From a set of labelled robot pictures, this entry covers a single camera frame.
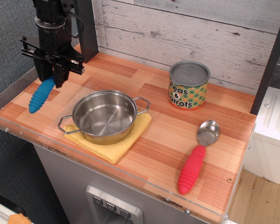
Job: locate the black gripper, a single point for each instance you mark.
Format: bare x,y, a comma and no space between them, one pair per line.
53,42

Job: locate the blue handled fork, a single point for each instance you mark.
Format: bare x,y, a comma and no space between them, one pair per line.
41,94

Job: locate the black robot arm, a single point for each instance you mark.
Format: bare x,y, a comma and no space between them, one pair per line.
52,11

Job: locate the stainless steel pot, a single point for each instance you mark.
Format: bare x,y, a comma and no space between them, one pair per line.
104,117

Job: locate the yellow folded cloth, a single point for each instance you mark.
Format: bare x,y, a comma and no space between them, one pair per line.
112,153

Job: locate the grey toy cabinet front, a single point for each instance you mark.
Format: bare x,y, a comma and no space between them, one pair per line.
137,190

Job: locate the peas and carrots can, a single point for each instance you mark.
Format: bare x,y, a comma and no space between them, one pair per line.
188,83

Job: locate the silver button panel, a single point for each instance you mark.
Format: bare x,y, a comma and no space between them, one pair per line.
109,209

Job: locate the orange object bottom left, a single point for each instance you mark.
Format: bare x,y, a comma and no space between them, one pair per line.
18,219

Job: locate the white toy sink unit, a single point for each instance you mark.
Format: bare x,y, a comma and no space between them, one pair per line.
262,157

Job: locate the black vertical post left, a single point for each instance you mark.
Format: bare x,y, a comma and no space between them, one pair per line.
88,37

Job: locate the black vertical post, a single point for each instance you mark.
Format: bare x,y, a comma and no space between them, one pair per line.
266,78
88,37

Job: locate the red handled spoon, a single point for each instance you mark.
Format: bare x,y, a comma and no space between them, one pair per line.
207,134

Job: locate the black vertical post right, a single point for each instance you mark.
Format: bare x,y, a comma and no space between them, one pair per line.
266,78

